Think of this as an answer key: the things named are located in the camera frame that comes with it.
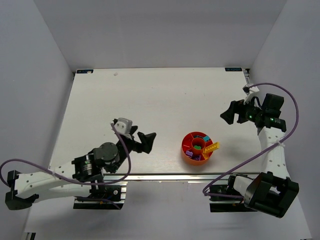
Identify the blue label sticker left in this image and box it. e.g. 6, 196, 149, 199
76, 69, 94, 74

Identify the aluminium front table rail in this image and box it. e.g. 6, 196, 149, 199
102, 173, 261, 182

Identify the small cyan lego brick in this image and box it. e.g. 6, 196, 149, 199
203, 135, 210, 142

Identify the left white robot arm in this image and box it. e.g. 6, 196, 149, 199
1, 125, 157, 211

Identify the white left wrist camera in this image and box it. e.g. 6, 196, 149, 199
110, 117, 133, 139

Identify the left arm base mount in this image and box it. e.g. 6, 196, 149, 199
73, 183, 127, 210

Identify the purple lego piece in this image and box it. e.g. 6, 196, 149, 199
192, 155, 202, 161

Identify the blue label sticker right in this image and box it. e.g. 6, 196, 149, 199
224, 67, 243, 72

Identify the light purple sloped lego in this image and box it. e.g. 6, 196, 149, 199
185, 150, 194, 158

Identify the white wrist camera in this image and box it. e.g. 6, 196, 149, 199
242, 84, 260, 105
110, 117, 133, 139

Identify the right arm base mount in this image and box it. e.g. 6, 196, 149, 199
209, 184, 256, 213

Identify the yellow long lego plate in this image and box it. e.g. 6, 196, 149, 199
202, 142, 220, 155

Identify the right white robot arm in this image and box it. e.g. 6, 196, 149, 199
220, 93, 299, 218

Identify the blue label sticker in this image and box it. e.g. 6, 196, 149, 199
224, 67, 243, 72
76, 69, 94, 74

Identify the orange divided round container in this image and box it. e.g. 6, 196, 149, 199
181, 131, 216, 166

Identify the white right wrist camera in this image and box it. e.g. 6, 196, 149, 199
242, 84, 260, 105

